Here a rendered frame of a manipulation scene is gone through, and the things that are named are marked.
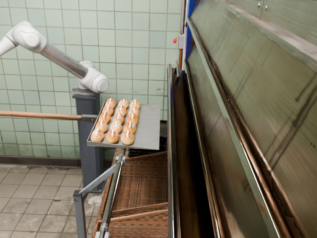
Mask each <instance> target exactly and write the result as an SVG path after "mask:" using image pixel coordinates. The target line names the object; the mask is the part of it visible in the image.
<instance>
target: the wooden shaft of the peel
mask: <svg viewBox="0 0 317 238"><path fill-rule="evenodd" d="M0 116H12V117H28V118H44V119H68V120H81V115H69V114H53V113H36V112H20V111H3V110H0Z"/></svg>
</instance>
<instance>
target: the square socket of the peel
mask: <svg viewBox="0 0 317 238"><path fill-rule="evenodd" d="M97 117H98V115H87V114H82V115H81V121H82V122H96V119H97Z"/></svg>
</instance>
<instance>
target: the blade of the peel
mask: <svg viewBox="0 0 317 238"><path fill-rule="evenodd" d="M106 101H107V99H105V102H104V104H103V106H102V108H101V110H100V113H99V115H98V117H97V119H96V122H95V124H94V126H93V128H92V131H91V133H90V135H89V137H88V140H87V146H100V147H116V148H133V149H150V150H159V130H160V106H154V105H148V104H140V108H139V111H140V115H139V116H138V123H137V124H136V131H135V133H134V134H133V136H134V141H133V143H132V144H131V145H125V144H123V143H122V141H121V137H122V134H123V133H124V127H125V125H126V123H127V118H128V116H129V114H128V112H129V110H130V102H128V103H129V106H128V108H127V109H126V111H127V114H126V115H125V116H124V119H125V121H124V123H123V124H122V131H121V132H120V133H119V140H118V141H117V142H116V143H115V144H110V143H108V141H107V139H106V137H107V134H108V132H109V131H110V126H111V124H112V123H113V117H114V115H115V114H116V109H117V107H118V104H119V102H120V101H115V102H116V106H115V108H113V110H114V112H113V114H112V115H111V120H110V122H109V123H108V124H107V125H108V129H107V131H106V132H105V133H104V138H103V140H102V141H101V142H93V141H92V140H91V135H92V132H93V131H94V130H95V127H96V124H97V123H98V121H99V117H100V115H101V114H102V111H103V108H104V107H105V103H106Z"/></svg>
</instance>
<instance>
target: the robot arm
mask: <svg viewBox="0 0 317 238"><path fill-rule="evenodd" d="M18 45H21V46H22V47H24V48H25V49H27V50H29V51H31V52H33V53H39V54H41V55H42V56H44V57H46V58H47V59H49V60H51V61H52V62H54V63H55V64H57V65H59V66H60V67H62V68H63V69H65V70H66V71H68V72H70V73H71V74H73V75H74V76H76V78H77V84H78V87H75V88H72V91H75V92H76V93H74V96H91V97H95V96H96V94H100V93H103V92H105V91H106V90H107V88H108V86H109V81H108V79H107V77H106V76H105V75H104V74H102V73H101V72H99V71H97V69H96V68H95V65H94V64H93V63H92V62H91V61H89V60H85V61H81V62H80V63H79V62H77V61H76V60H74V59H73V58H71V57H70V56H68V55H67V54H65V53H64V52H63V51H61V50H60V49H58V48H57V47H55V46H54V45H52V44H51V43H49V42H48V41H47V40H46V38H45V37H44V36H43V35H42V34H40V33H39V32H38V31H37V30H35V29H34V26H33V25H32V24H31V23H30V22H29V21H23V22H20V23H19V24H17V25H16V26H14V27H13V28H12V29H11V30H10V31H9V32H8V33H7V34H6V35H5V36H4V37H3V39H2V40H1V41H0V56H2V55H4V54H5V53H7V52H8V51H10V50H12V49H14V48H15V47H17V46H18Z"/></svg>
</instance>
